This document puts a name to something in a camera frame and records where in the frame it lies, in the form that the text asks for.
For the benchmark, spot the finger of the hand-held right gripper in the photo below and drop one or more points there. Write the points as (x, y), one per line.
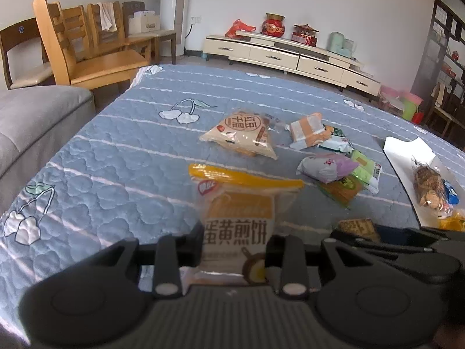
(399, 233)
(385, 248)

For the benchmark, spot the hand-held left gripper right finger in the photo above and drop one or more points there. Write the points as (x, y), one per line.
(271, 252)

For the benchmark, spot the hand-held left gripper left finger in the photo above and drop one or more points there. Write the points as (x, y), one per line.
(196, 241)

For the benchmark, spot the clear brown biscuit packet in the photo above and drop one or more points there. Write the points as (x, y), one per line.
(359, 229)
(428, 185)

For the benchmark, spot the clear cookie packet yellow band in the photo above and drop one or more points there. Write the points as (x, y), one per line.
(238, 221)

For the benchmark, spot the yellow bread packet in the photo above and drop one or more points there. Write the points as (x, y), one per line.
(454, 221)

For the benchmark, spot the blue snack packet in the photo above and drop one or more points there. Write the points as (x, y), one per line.
(451, 192)

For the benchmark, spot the light green snack packet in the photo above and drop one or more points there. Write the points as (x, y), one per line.
(368, 171)

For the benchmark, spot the white cardboard tray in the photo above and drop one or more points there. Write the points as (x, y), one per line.
(403, 163)

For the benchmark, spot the brown cracker packet green label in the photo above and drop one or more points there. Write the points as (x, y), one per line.
(341, 191)

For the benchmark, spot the purple and white snack packet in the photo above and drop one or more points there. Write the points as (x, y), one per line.
(323, 167)

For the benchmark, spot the beige snack packet red seal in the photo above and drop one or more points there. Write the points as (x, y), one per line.
(238, 132)

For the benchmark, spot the blue cherry print quilted blanket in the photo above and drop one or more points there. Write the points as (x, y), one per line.
(120, 174)

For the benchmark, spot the green and white snack packet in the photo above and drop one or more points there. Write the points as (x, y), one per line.
(339, 141)

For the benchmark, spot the red bucket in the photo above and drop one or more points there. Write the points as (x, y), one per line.
(417, 117)

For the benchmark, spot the green bucket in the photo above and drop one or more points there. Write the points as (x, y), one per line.
(408, 111)

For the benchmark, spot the orange and white snack packet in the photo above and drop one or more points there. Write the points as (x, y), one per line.
(307, 131)

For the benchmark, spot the dark chair with cream towel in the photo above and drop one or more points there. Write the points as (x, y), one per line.
(447, 112)

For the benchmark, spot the small red ornament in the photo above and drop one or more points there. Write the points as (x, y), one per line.
(455, 54)

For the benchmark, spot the cream tv cabinet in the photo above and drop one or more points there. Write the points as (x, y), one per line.
(283, 56)

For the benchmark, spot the mint green kitchen appliance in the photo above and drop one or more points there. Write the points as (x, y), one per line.
(341, 43)

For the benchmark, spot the light wooden chair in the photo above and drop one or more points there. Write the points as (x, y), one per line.
(76, 25)
(101, 65)
(127, 41)

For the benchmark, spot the grey sofa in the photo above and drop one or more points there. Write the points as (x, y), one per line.
(32, 123)

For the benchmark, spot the dark wooden display shelf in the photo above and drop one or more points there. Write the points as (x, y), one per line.
(448, 32)

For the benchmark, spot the dark wooden chair cream seat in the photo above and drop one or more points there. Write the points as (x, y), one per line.
(25, 72)
(163, 36)

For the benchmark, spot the red plastic bag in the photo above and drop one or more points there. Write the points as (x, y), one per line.
(239, 29)

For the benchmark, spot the red pavilion gift box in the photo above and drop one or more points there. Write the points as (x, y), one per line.
(305, 36)

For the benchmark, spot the white box on chair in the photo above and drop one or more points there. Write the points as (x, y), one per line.
(143, 23)

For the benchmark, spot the red drum-shaped jar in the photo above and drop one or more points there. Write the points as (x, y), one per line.
(274, 25)

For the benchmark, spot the white standing air conditioner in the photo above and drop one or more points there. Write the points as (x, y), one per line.
(174, 11)

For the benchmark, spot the white towel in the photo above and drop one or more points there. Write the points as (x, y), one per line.
(108, 16)

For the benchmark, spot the white wall outlet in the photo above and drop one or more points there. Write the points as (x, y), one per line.
(196, 18)

